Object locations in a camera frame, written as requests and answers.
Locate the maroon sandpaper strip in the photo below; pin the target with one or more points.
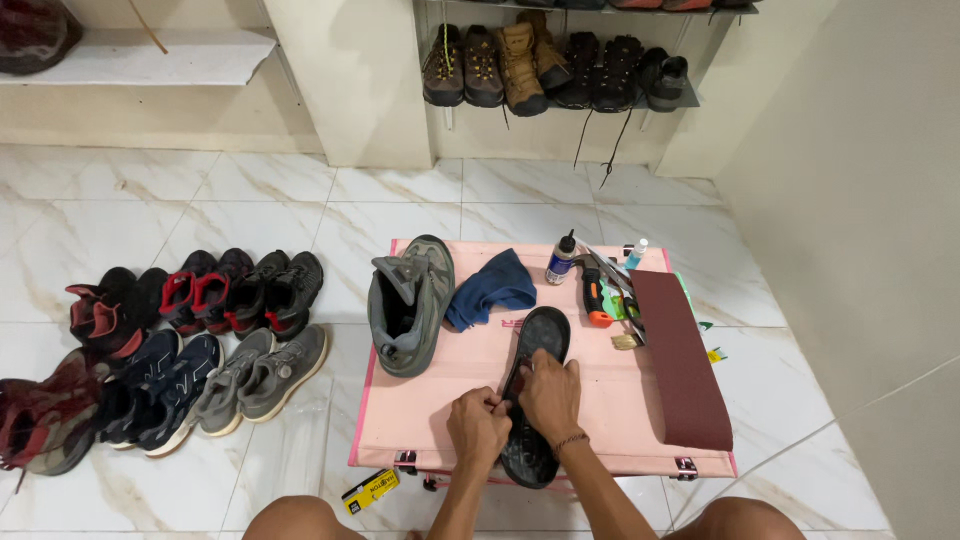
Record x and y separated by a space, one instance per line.
679 360

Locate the black metal table latch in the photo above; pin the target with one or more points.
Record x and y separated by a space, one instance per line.
406 461
685 469

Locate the person's left hand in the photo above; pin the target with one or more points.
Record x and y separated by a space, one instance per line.
472 431

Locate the yellow black small box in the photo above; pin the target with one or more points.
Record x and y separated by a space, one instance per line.
370 491

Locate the group of assorted sneakers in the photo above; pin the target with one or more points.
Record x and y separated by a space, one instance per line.
165 360

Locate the pink folding table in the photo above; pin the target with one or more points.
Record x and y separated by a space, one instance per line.
427 416

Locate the blue cloth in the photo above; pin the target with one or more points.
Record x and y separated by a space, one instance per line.
491 292

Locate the black shoe sole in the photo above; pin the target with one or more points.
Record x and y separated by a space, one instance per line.
541 334

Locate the white shelf with dark bag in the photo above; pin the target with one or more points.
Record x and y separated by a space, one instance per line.
135 56

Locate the grey green hiking shoe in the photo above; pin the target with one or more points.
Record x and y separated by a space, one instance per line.
420 315

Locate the person's right fingers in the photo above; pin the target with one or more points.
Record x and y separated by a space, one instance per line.
547 364

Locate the person's right knee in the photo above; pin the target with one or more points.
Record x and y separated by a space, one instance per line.
735 521

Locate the glue bottle with black nozzle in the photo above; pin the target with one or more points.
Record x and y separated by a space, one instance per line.
559 262

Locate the person's right hand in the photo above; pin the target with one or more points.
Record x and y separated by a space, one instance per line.
553 401

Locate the shoe rack with boots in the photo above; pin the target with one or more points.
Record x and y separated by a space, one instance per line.
555 71

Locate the person's left fingers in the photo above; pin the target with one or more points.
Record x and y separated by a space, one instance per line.
499 409

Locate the green packet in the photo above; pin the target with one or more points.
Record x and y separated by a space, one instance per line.
611 306

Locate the small clear bottle blue liquid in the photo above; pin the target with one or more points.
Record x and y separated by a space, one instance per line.
634 256

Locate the person's knee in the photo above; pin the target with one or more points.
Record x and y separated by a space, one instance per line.
735 521
300 521

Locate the person's left knee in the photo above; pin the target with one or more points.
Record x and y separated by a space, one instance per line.
300 521

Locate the green yellow tag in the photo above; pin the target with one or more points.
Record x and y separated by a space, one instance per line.
716 355

